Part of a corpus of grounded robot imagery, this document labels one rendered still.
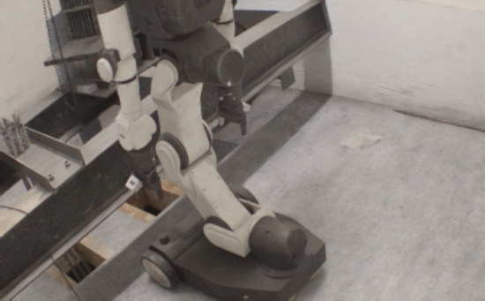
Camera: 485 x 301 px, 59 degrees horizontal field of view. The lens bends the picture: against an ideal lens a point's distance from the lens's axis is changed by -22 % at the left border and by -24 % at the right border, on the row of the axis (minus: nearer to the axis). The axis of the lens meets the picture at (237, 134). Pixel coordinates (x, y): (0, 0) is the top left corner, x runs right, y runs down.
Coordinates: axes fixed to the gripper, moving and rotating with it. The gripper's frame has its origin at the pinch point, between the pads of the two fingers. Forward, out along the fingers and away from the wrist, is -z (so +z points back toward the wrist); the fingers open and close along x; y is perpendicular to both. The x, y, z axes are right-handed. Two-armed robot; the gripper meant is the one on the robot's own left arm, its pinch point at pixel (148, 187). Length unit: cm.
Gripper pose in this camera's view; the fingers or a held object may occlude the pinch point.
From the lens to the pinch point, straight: 182.1
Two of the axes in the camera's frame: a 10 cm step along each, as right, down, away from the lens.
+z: -0.6, -7.9, -6.1
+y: -6.4, 5.0, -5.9
